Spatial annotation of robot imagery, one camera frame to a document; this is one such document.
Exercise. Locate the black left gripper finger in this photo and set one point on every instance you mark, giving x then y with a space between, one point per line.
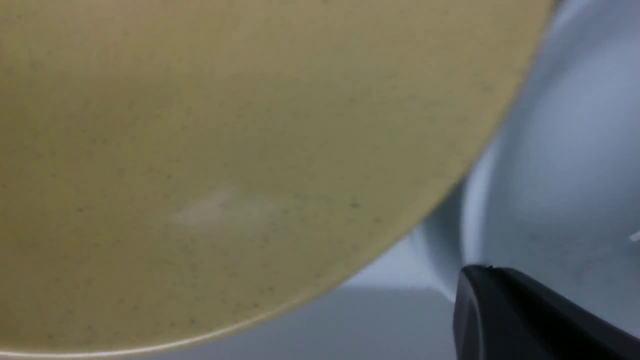
504 314

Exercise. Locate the white square dish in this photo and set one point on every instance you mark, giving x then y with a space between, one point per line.
556 194

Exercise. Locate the yellow noodle bowl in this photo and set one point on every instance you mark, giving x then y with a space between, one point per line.
175 171

